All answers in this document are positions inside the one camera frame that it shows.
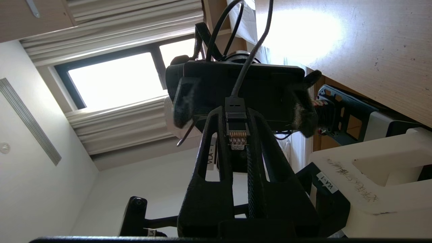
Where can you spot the black robot head mount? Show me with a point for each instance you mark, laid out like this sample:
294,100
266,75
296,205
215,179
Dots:
135,212

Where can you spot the long ceiling air vent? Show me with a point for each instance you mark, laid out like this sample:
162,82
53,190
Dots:
30,121

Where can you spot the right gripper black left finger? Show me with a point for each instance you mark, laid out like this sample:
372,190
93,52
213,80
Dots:
206,202

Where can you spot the white metal shelf bracket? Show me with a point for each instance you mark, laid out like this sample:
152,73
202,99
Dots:
33,8

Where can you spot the wooden wall shelf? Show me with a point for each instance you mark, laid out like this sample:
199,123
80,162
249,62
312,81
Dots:
33,27

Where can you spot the round white ceiling detector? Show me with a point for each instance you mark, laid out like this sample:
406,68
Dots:
4,147

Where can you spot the beige pleated curtain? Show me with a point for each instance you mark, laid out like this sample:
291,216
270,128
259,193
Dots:
118,27
128,125

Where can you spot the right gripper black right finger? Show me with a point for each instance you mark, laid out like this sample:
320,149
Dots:
283,206

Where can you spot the bright glass window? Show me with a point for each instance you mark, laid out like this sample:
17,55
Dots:
114,77

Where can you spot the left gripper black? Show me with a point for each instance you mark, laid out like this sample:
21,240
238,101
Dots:
219,84

